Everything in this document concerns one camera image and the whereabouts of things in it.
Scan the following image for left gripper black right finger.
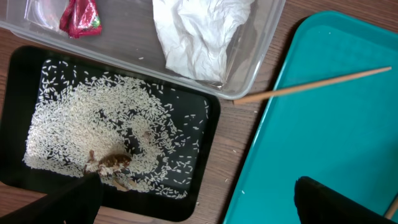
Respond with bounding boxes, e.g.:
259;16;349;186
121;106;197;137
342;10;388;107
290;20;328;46
294;176;395;224

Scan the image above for crumpled white tissue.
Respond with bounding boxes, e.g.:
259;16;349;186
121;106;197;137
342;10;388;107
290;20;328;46
152;0;253;83

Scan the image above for brown food scrap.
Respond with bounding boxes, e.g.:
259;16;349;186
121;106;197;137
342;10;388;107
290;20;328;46
83;150;132;192

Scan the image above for clear plastic waste bin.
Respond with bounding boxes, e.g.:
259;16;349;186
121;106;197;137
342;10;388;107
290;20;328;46
1;0;285;100

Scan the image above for wooden chopstick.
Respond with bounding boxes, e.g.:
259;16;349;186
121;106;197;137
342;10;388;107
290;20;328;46
233;67;392;105
384;196;398;220

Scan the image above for spilled rice pile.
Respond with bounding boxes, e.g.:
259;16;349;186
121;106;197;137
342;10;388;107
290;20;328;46
23;60;204;199

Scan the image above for black waste tray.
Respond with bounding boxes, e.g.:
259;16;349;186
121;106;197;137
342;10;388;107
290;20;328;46
1;46;221;222

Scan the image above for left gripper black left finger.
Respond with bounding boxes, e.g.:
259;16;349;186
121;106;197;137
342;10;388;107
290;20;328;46
1;173;103;224

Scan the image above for teal plastic tray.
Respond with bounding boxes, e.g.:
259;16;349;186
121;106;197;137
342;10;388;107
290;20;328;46
224;11;397;223

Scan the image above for red snack wrapper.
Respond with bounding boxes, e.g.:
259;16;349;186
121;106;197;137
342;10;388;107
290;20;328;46
59;0;102;39

